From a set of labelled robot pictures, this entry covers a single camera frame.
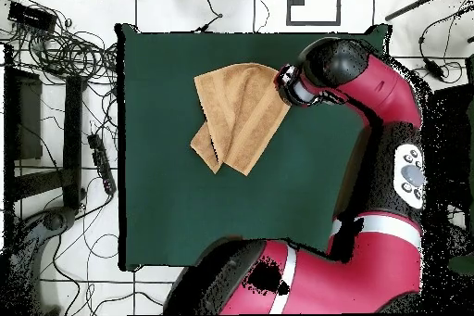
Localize tan terry towel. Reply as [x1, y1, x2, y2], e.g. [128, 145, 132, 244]
[189, 62, 292, 177]

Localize dark green table cloth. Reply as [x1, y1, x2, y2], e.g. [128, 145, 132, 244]
[115, 23, 393, 272]

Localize black power strip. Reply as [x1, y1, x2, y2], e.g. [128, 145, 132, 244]
[87, 133, 118, 196]

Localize black hub box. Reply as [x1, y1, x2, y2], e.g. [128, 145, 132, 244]
[7, 0, 58, 32]

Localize grey tripod base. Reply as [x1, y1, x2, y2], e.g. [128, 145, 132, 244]
[0, 206, 77, 315]

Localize black cable with plug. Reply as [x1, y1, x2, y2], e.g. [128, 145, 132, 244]
[189, 0, 224, 32]

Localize black power adapter with cable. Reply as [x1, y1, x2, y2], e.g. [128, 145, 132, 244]
[418, 4, 474, 83]

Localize black frame stand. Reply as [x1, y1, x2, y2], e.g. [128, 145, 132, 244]
[425, 54, 474, 217]
[2, 44, 88, 217]

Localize tangled black cable bundle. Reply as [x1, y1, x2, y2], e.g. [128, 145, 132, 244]
[0, 0, 119, 87]

